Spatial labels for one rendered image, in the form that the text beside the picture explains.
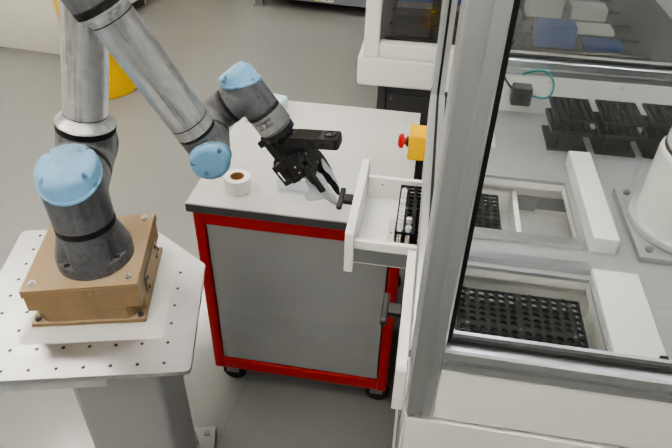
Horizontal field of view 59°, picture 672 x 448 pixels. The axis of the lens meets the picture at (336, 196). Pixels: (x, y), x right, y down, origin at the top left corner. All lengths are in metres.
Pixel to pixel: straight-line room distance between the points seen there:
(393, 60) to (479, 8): 1.50
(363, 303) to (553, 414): 0.91
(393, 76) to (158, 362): 1.24
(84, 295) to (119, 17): 0.55
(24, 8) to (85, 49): 3.52
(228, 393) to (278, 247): 0.66
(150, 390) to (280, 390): 0.72
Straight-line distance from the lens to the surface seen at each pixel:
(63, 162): 1.20
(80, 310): 1.32
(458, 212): 0.65
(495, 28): 0.55
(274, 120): 1.23
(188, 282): 1.37
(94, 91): 1.23
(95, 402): 1.53
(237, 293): 1.79
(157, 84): 1.07
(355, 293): 1.69
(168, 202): 2.92
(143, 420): 1.57
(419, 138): 1.58
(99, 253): 1.25
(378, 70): 2.05
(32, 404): 2.26
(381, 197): 1.46
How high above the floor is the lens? 1.70
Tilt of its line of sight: 36 degrees down
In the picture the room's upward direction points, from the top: 2 degrees clockwise
